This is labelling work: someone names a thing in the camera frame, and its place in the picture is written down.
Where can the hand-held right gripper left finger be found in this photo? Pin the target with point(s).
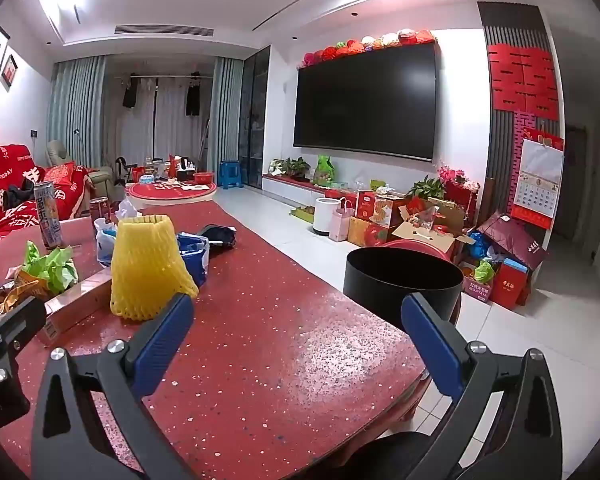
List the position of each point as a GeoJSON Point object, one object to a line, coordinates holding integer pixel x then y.
{"type": "Point", "coordinates": [165, 332]}

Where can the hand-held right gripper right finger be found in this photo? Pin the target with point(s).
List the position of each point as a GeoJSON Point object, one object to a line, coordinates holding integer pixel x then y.
{"type": "Point", "coordinates": [430, 340]}

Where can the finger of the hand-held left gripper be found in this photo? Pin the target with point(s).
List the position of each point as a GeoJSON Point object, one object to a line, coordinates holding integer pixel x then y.
{"type": "Point", "coordinates": [27, 312]}

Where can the black trash bin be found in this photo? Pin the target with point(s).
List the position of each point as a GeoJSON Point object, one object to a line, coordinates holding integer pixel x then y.
{"type": "Point", "coordinates": [400, 285]}

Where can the yellow foam fruit net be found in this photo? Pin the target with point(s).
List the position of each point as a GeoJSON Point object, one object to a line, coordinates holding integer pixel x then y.
{"type": "Point", "coordinates": [150, 265]}

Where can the clear plastic bag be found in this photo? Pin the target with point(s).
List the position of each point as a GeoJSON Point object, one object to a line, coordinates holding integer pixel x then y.
{"type": "Point", "coordinates": [105, 245]}

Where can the orange snack wrapper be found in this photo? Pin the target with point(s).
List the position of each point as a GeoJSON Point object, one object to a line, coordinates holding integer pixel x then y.
{"type": "Point", "coordinates": [22, 287]}

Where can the green plastic bag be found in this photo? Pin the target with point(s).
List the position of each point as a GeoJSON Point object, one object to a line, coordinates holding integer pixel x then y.
{"type": "Point", "coordinates": [50, 265]}

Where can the blue snack packet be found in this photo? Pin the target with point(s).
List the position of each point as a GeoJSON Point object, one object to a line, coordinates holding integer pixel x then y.
{"type": "Point", "coordinates": [192, 256]}

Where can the red round stool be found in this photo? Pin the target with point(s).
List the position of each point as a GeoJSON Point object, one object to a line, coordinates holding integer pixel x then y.
{"type": "Point", "coordinates": [415, 246]}

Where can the red gift box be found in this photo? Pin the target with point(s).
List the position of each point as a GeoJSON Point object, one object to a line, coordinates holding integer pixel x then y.
{"type": "Point", "coordinates": [510, 282]}

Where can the tall white blue drink can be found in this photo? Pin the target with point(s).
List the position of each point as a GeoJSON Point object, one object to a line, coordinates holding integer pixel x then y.
{"type": "Point", "coordinates": [47, 215]}

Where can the open cardboard box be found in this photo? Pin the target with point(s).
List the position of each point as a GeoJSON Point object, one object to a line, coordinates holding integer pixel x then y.
{"type": "Point", "coordinates": [425, 237]}

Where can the blue plastic bag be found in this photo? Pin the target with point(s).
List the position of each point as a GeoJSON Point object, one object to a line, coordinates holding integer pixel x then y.
{"type": "Point", "coordinates": [477, 246]}

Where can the black pouch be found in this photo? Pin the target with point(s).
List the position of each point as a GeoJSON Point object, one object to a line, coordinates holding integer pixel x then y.
{"type": "Point", "coordinates": [220, 235]}

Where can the black cloth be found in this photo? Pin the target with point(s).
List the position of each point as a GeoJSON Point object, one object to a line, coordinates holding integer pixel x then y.
{"type": "Point", "coordinates": [17, 196]}

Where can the red apple carton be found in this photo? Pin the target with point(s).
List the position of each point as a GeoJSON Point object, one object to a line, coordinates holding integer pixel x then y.
{"type": "Point", "coordinates": [370, 234]}

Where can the red drink can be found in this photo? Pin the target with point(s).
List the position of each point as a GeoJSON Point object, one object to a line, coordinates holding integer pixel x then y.
{"type": "Point", "coordinates": [100, 210]}

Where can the white crumpled plastic bag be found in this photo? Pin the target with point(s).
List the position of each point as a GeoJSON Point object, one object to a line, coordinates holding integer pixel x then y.
{"type": "Point", "coordinates": [127, 208]}

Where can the maroon gift bag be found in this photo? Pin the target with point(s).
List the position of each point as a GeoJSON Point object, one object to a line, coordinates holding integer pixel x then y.
{"type": "Point", "coordinates": [512, 240]}

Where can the round red table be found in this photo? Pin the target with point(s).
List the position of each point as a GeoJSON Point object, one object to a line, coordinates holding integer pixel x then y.
{"type": "Point", "coordinates": [170, 193]}

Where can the orange snack box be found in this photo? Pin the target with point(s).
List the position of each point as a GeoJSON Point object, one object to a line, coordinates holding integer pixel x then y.
{"type": "Point", "coordinates": [380, 208]}

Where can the red square cushion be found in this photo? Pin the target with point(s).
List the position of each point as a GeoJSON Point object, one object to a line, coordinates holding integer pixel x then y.
{"type": "Point", "coordinates": [60, 173]}

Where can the sofa with red cover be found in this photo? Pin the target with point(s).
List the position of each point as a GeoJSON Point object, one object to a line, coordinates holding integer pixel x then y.
{"type": "Point", "coordinates": [10, 170]}

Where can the pink gift bag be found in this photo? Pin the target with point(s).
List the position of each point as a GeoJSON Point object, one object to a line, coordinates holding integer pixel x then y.
{"type": "Point", "coordinates": [341, 226]}

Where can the beige armchair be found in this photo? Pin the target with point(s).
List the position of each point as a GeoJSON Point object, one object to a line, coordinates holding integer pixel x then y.
{"type": "Point", "coordinates": [100, 180]}

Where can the bushy green potted plant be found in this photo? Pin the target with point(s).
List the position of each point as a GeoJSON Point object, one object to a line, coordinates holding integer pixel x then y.
{"type": "Point", "coordinates": [427, 187]}

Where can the black tissue box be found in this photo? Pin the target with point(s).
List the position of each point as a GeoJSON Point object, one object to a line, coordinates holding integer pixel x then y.
{"type": "Point", "coordinates": [185, 175]}

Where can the red plastic basin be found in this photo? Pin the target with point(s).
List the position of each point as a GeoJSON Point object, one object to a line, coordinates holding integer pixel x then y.
{"type": "Point", "coordinates": [203, 178]}

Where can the white cylindrical bin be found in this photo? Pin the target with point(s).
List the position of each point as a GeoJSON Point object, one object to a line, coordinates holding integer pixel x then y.
{"type": "Point", "coordinates": [321, 215]}

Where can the pink flower bouquet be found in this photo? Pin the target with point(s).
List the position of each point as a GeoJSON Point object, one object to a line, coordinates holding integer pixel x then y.
{"type": "Point", "coordinates": [452, 175]}

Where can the blue plastic stool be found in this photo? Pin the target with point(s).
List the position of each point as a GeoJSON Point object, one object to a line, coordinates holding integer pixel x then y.
{"type": "Point", "coordinates": [230, 172]}

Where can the white television console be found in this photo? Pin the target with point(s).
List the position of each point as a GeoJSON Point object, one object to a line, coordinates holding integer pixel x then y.
{"type": "Point", "coordinates": [290, 187]}

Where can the green printed bag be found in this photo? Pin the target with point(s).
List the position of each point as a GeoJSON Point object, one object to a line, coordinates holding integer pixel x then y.
{"type": "Point", "coordinates": [323, 170]}

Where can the grey green curtain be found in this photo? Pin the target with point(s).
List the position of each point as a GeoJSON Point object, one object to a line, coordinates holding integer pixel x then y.
{"type": "Point", "coordinates": [227, 110]}
{"type": "Point", "coordinates": [75, 110]}

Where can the small leafy potted plant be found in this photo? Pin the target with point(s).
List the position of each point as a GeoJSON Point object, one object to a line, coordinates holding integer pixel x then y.
{"type": "Point", "coordinates": [295, 166]}

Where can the white sheer curtain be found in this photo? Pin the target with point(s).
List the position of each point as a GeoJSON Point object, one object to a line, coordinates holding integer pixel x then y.
{"type": "Point", "coordinates": [162, 120]}

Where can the dark glass cabinet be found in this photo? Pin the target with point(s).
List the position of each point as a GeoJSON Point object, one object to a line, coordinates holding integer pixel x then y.
{"type": "Point", "coordinates": [255, 120]}

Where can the hanging black garment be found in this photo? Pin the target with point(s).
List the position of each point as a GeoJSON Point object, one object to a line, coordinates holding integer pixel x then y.
{"type": "Point", "coordinates": [192, 101]}
{"type": "Point", "coordinates": [130, 96]}

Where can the large black television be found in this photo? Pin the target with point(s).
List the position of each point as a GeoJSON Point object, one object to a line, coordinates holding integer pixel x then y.
{"type": "Point", "coordinates": [365, 105]}

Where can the ceiling air vent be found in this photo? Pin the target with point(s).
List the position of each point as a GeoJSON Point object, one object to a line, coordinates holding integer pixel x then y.
{"type": "Point", "coordinates": [162, 30]}

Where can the wall calendar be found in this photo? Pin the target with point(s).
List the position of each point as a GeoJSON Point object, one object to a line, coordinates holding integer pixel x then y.
{"type": "Point", "coordinates": [537, 185]}

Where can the small framed wall picture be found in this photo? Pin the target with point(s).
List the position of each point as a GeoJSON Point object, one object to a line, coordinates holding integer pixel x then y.
{"type": "Point", "coordinates": [10, 71]}

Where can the red paper wall cutout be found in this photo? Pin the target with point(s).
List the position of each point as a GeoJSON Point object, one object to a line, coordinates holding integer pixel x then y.
{"type": "Point", "coordinates": [522, 80]}

